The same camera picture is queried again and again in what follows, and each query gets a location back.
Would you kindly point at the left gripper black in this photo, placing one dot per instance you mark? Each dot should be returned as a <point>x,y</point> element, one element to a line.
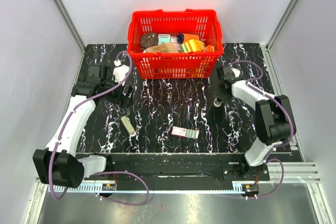
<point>122,100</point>

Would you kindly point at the red plastic shopping basket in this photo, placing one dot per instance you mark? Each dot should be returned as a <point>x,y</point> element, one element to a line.
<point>192,65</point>

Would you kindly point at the orange snack packet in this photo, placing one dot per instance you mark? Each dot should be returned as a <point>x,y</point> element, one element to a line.
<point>209,48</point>

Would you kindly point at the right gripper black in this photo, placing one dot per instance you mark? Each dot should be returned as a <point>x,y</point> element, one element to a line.
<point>226,96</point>

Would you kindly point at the teal white small box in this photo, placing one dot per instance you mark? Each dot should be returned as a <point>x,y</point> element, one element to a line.
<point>163,38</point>

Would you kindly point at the staple remover tool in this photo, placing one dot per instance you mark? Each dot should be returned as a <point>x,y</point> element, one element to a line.
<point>217,102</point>

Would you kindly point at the aluminium frame rail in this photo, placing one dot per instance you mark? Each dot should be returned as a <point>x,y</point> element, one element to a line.
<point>288,174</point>

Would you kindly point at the red staple box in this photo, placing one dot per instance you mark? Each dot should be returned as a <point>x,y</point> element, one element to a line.
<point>187,133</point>

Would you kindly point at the yellow green box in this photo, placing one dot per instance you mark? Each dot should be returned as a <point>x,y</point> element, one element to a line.
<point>192,45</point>

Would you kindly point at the brown round cookie pack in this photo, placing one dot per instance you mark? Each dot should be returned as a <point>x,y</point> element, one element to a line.
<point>148,40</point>

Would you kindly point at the brown cardboard package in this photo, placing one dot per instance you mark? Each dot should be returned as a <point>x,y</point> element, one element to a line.
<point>169,47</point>

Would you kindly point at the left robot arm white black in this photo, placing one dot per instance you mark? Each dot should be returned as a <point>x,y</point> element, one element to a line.
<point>57,164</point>

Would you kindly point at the orange cylinder tube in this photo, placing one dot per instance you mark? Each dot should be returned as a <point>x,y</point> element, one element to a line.
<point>183,37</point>

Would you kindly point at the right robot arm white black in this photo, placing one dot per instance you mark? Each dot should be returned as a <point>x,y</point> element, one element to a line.
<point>274,122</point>

